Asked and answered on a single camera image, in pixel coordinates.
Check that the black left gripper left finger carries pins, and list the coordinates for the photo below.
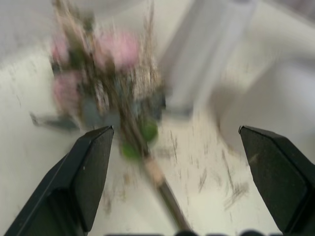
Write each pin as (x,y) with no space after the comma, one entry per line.
(73,177)

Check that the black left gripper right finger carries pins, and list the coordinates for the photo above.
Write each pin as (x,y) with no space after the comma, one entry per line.
(278,177)

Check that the pink flower bouquet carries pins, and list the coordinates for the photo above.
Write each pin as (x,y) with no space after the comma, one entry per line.
(108,81)

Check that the white vase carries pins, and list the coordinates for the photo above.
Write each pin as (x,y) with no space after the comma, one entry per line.
(209,56)

